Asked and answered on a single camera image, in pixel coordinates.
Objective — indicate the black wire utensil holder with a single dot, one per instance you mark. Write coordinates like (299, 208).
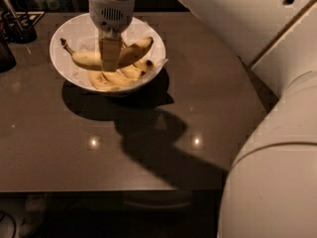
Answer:
(18, 27)

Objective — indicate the white ceramic bowl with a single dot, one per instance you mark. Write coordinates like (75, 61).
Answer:
(73, 31)

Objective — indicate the dark tray with white rim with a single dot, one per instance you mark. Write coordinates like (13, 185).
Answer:
(34, 16)

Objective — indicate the banana bunch in bowl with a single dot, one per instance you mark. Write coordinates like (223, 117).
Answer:
(121, 78)

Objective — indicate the yellow banana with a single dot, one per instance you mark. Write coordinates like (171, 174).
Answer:
(128, 55)

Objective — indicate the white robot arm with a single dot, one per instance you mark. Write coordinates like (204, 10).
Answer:
(270, 191)

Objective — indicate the silver drawer handle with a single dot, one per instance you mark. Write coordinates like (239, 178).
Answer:
(155, 206)

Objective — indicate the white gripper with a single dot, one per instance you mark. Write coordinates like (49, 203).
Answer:
(110, 15)

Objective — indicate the dark round pot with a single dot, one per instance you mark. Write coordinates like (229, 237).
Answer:
(7, 60)

